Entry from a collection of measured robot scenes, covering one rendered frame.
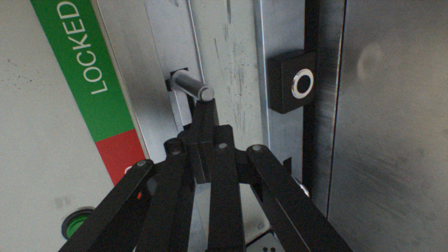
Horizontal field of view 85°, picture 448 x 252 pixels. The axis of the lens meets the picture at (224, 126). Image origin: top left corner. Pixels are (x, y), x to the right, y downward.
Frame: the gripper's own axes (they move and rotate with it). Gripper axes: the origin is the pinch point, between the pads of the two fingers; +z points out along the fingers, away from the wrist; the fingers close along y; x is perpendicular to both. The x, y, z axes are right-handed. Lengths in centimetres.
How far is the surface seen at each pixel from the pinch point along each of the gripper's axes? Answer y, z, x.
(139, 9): -3.0, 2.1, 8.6
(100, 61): -7.7, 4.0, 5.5
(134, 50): -3.9, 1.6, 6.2
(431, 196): 20.0, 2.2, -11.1
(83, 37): -8.1, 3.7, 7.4
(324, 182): 14.0, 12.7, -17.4
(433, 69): 18.7, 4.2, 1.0
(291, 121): 9.3, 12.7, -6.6
